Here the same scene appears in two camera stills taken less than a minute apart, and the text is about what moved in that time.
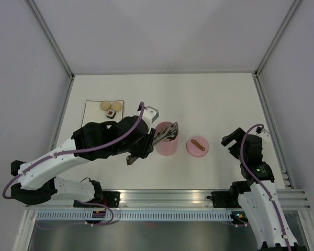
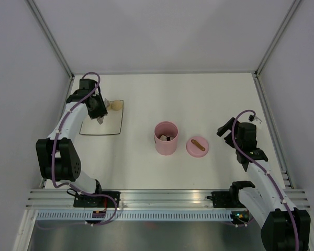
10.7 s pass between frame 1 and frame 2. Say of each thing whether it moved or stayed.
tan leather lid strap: stayed
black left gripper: moved
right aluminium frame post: stayed
